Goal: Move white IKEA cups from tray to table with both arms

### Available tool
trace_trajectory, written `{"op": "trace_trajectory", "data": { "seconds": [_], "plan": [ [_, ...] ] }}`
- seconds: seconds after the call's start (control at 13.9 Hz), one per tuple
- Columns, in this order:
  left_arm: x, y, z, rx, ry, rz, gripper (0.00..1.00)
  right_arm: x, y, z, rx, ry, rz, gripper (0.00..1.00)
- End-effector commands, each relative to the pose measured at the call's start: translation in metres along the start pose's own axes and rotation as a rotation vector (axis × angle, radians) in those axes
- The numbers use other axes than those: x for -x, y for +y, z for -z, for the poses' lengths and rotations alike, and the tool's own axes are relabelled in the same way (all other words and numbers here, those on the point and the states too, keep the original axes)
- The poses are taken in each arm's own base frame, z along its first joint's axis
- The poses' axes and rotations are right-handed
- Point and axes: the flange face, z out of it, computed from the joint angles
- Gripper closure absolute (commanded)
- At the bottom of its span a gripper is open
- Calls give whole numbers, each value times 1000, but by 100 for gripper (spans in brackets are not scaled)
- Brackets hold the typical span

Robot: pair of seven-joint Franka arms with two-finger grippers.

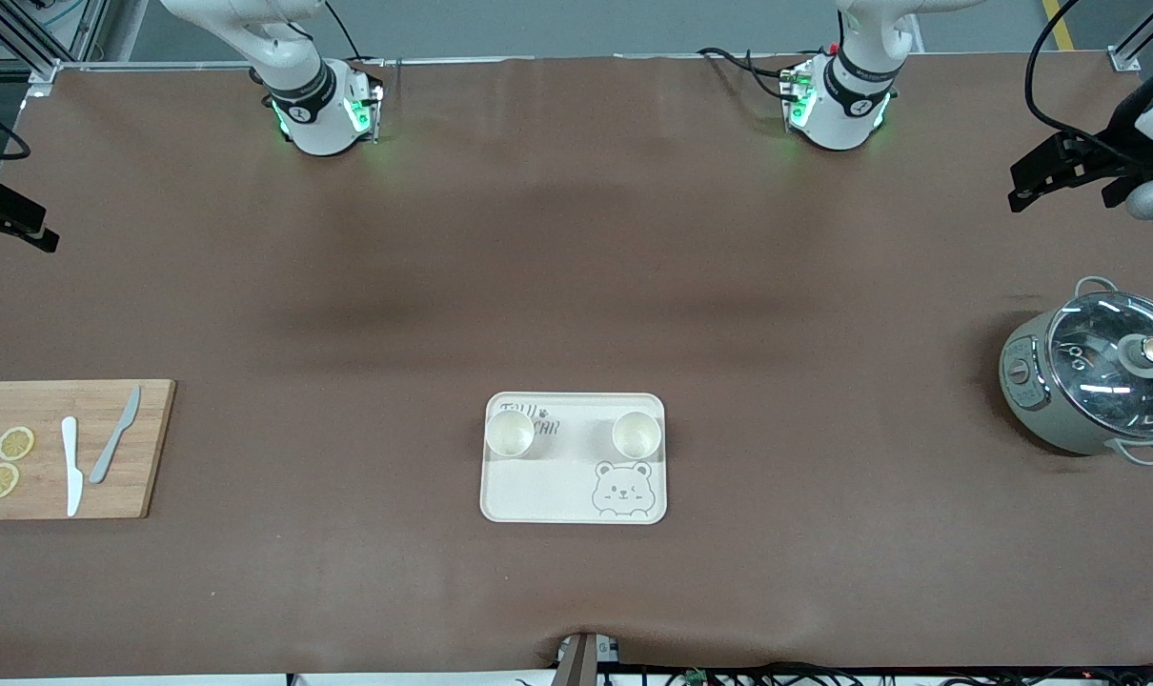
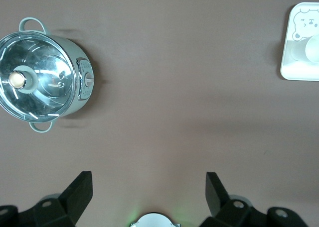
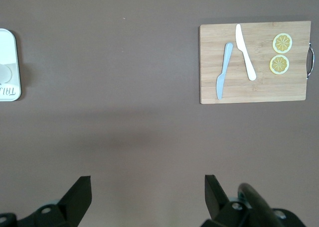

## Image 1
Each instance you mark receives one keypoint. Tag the white IKEA cup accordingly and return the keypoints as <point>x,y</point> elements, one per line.
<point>636,434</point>
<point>510,435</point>

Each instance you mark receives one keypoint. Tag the grey-green electric pot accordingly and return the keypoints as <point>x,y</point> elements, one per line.
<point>1024,400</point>

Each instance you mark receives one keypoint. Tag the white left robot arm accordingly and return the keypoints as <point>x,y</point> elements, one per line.
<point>848,124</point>

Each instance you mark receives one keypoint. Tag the glass pot lid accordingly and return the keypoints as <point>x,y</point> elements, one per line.
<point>1101,333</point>

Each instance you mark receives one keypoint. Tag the white plastic knife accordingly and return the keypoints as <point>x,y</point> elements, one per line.
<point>70,457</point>

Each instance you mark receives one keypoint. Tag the cream bear print tray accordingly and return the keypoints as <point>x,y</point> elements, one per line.
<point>557,486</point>

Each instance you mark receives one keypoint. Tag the wooden cutting board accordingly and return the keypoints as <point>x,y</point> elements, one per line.
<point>148,476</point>

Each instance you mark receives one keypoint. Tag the yellow lemon slice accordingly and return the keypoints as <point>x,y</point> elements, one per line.
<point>0,481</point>
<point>15,443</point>

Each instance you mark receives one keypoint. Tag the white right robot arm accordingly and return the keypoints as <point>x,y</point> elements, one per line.
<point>314,124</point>

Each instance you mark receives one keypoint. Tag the grey table edge bracket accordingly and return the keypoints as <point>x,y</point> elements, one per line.
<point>581,662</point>

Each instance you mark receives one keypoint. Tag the grey plastic knife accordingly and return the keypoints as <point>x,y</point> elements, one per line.
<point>106,457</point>

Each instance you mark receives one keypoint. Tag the aluminium frame profile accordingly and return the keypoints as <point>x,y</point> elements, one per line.
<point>81,29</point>
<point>1148,33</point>

